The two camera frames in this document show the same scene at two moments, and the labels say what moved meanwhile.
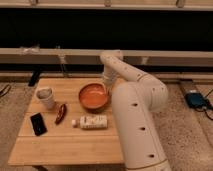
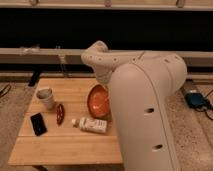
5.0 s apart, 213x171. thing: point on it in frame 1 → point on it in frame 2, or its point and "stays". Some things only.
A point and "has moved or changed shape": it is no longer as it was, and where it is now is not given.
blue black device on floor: x=196 y=99 stays
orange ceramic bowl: x=93 y=96 has moved or changed shape
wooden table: x=69 y=122 stays
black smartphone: x=38 y=124 stays
